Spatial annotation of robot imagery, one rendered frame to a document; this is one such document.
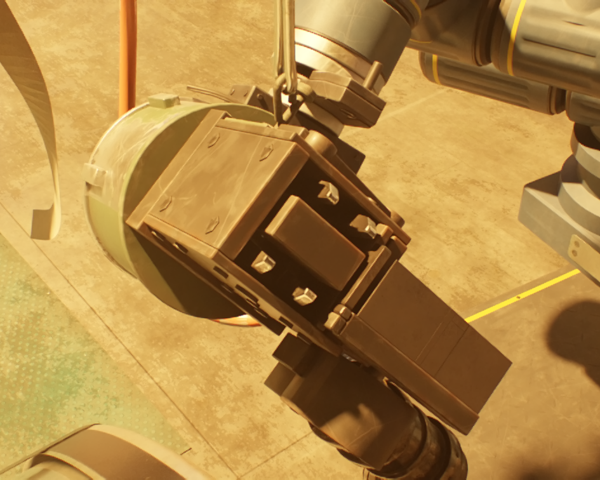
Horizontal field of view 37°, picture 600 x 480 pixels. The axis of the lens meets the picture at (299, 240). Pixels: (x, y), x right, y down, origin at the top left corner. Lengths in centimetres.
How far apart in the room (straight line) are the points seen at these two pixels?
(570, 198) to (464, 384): 105
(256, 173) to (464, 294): 215
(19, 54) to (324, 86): 40
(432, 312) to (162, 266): 18
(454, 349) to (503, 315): 153
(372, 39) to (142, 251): 31
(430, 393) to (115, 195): 24
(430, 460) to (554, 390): 130
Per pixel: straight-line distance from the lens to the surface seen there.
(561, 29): 93
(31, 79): 106
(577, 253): 159
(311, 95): 53
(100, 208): 65
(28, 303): 265
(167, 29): 393
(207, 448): 222
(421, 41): 98
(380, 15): 80
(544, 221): 163
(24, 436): 233
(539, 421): 187
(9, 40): 104
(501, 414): 187
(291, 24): 49
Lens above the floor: 177
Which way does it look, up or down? 40 degrees down
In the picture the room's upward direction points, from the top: straight up
